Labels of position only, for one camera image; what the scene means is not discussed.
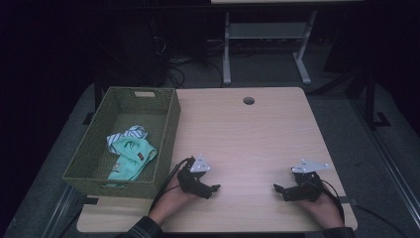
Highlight thin black floor cable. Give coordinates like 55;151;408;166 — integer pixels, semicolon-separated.
354;204;402;238

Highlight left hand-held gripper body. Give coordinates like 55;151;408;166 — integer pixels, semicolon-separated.
176;154;212;196

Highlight aluminium rail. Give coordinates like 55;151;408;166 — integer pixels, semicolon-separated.
349;97;420;230
42;183;84;238

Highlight green woven basket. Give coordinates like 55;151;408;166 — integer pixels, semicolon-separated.
62;86;181;200

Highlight tangle of black cables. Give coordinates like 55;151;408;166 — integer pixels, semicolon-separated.
163;54;224;89

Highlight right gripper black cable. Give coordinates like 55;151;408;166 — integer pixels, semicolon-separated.
319;178;347;223

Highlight white metal-frame table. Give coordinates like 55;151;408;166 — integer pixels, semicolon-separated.
210;0;365;86

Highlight teal cloth bag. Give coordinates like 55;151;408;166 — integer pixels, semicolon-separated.
106;124;158;189

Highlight grey tape strip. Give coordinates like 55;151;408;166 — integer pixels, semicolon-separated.
333;195;359;206

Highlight person's right hand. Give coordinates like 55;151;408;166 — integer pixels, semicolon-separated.
294;187;345;230

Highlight person's left hand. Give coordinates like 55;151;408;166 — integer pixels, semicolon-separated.
148;183;200;226

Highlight black metal stand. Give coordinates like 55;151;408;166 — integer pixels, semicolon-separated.
362;67;392;131

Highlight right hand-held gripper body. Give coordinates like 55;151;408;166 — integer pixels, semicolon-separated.
290;159;330;202

